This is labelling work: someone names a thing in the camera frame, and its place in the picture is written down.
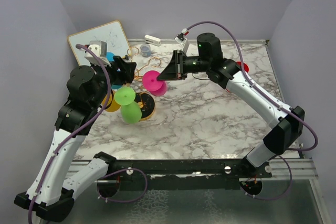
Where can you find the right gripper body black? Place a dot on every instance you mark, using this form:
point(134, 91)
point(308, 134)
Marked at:
point(181, 61)

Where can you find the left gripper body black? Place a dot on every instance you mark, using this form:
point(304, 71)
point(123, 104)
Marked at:
point(116, 77)

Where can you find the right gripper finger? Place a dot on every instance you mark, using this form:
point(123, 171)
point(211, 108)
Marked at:
point(170, 73)
point(172, 65)

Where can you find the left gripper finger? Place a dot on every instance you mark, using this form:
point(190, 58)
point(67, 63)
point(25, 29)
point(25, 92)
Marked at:
point(123, 65)
point(128, 76)

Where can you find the pink wine glass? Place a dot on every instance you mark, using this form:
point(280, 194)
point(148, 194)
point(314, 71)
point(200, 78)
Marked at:
point(150, 82)

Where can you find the red wine glass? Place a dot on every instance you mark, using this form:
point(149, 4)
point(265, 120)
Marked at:
point(246, 67)

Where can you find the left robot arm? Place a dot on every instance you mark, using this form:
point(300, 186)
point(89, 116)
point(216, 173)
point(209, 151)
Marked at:
point(52, 196)

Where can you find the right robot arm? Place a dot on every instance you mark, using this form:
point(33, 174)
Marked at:
point(285, 122)

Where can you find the blue wine glass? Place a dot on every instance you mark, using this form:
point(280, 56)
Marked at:
point(111, 58)

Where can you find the orange wine glass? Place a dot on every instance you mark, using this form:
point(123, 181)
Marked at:
point(112, 106)

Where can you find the green wine glass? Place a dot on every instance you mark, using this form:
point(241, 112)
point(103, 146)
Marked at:
point(130, 110)

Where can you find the small clear plastic cup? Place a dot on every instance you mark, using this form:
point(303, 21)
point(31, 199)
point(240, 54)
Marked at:
point(145, 50)

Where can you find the white eraser box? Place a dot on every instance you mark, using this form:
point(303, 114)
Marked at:
point(152, 40)

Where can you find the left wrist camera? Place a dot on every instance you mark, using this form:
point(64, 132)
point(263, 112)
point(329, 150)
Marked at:
point(99, 48)

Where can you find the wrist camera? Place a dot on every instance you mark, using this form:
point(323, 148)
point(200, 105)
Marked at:
point(180, 38)
point(99, 48)

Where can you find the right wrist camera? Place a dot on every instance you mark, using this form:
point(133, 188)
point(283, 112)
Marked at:
point(180, 38)

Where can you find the gold wire glass rack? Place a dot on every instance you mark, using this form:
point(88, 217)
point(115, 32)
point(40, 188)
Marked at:
point(134, 51)

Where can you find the small whiteboard gold frame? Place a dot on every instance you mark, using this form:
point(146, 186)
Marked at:
point(112, 33)

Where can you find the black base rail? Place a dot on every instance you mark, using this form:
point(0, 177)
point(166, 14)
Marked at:
point(182, 174)

